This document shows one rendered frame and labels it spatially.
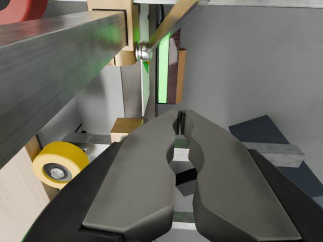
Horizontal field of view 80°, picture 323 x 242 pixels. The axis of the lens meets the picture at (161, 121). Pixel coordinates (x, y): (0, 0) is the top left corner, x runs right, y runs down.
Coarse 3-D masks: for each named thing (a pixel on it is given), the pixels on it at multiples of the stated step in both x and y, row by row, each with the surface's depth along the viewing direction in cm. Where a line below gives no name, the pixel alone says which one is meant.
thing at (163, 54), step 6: (168, 42) 39; (162, 48) 40; (162, 54) 40; (162, 60) 41; (162, 66) 41; (162, 72) 42; (162, 78) 43; (162, 84) 44; (162, 90) 44; (162, 96) 45; (162, 102) 46
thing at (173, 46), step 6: (174, 36) 38; (174, 42) 39; (174, 48) 39; (174, 54) 40; (174, 60) 41; (174, 66) 41; (168, 72) 42; (174, 72) 42; (168, 78) 43; (174, 78) 43; (168, 84) 44; (174, 84) 43; (168, 90) 44; (174, 90) 44; (168, 96) 45; (174, 96) 45; (168, 102) 46
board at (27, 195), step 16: (32, 144) 31; (16, 160) 31; (32, 160) 31; (0, 176) 33; (16, 176) 33; (32, 176) 33; (0, 192) 36; (16, 192) 35; (32, 192) 35; (48, 192) 36; (0, 208) 38; (16, 208) 38; (32, 208) 38; (0, 224) 42; (16, 224) 41; (0, 240) 46; (16, 240) 45
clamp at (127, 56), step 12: (96, 0) 21; (108, 0) 21; (120, 0) 21; (132, 0) 21; (132, 12) 22; (132, 24) 22; (132, 36) 23; (132, 48) 24; (120, 60) 24; (132, 60) 25
